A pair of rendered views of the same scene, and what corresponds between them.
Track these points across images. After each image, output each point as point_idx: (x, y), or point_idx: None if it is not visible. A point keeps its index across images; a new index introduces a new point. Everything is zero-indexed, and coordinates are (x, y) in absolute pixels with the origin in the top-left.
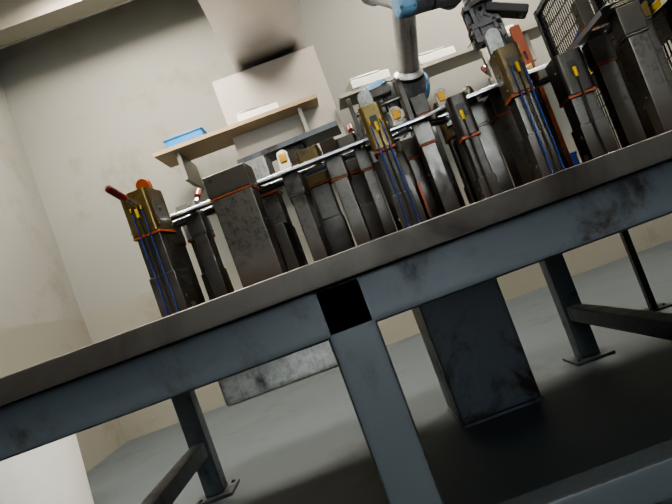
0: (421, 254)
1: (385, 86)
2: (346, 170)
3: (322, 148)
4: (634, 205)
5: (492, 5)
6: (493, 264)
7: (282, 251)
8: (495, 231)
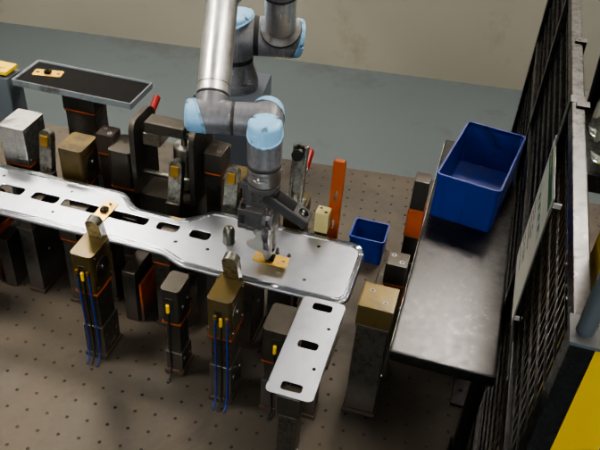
0: None
1: (178, 132)
2: (76, 238)
3: (97, 140)
4: None
5: (270, 202)
6: None
7: (2, 260)
8: None
